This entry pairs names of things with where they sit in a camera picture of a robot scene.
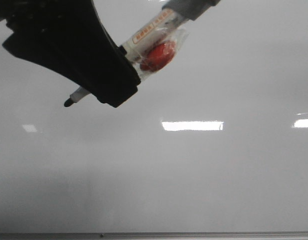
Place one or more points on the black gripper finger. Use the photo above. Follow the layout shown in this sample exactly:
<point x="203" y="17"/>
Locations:
<point x="68" y="38"/>

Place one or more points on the white black whiteboard marker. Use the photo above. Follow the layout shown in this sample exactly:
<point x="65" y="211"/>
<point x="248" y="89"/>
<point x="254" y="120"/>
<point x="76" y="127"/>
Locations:
<point x="153" y="30"/>

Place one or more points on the red taped pad on marker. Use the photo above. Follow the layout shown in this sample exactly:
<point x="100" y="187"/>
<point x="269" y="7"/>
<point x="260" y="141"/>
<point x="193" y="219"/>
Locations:
<point x="159" y="57"/>

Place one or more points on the aluminium whiteboard bottom frame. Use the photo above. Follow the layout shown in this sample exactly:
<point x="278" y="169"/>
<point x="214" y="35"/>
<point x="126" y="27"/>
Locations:
<point x="263" y="235"/>

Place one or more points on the white whiteboard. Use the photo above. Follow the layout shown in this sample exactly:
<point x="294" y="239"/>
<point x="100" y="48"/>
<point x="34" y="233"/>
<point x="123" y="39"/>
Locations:
<point x="215" y="141"/>

